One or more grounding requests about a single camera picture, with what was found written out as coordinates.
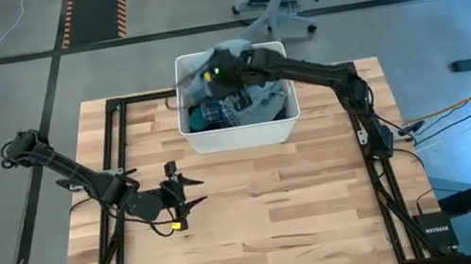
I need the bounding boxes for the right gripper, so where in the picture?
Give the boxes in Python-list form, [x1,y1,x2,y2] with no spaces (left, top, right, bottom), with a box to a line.
[201,44,262,103]

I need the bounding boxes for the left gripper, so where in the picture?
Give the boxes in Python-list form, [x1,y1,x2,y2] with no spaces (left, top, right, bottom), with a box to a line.
[154,156,213,235]

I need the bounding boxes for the dusty blue garment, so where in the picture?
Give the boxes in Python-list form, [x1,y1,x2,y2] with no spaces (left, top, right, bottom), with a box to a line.
[173,35,263,106]

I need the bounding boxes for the blue plaid shirt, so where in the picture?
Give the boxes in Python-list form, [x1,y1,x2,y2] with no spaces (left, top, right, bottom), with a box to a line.
[199,90,259,132]

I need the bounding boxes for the grey garment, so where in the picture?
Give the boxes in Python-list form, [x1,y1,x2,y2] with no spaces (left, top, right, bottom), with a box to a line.
[249,78,295,125]

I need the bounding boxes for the teal garment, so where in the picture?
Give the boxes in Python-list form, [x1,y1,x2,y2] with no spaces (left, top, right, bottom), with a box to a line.
[186,107,208,132]

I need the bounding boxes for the white plastic bin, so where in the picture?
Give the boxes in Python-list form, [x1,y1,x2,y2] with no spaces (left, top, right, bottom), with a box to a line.
[166,36,305,160]

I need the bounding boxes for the black mat with orange stripes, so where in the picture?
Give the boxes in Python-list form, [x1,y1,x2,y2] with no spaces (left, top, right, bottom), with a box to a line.
[53,0,137,50]

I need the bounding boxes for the black metal table frame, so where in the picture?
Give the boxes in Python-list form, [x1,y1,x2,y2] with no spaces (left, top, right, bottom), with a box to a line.
[28,45,460,264]

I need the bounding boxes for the yellow cable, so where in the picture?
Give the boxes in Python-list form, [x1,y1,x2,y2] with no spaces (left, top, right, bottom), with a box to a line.
[399,82,471,125]

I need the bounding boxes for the black floor cable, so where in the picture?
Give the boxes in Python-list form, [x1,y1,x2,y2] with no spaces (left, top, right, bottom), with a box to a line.
[410,104,471,147]

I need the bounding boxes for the black network switch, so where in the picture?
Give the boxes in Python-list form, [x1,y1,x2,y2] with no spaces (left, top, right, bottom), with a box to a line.
[410,208,461,255]

